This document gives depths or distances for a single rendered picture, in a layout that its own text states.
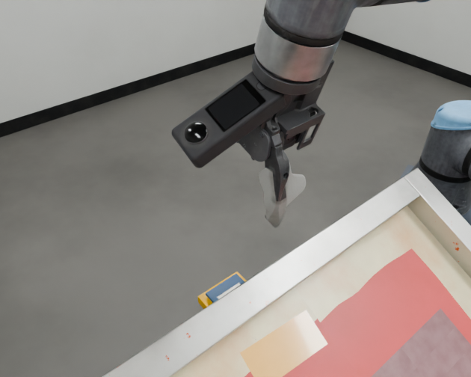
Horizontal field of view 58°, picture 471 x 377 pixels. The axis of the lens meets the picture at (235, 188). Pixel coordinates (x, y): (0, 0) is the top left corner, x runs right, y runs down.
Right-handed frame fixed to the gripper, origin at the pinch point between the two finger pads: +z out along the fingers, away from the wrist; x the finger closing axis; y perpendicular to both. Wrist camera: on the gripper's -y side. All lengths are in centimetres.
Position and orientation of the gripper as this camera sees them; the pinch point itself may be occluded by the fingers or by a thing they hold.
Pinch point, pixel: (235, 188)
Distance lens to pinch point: 57.0
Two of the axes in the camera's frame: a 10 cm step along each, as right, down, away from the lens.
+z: -1.9, 5.9, 7.8
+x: -6.0, -7.0, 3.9
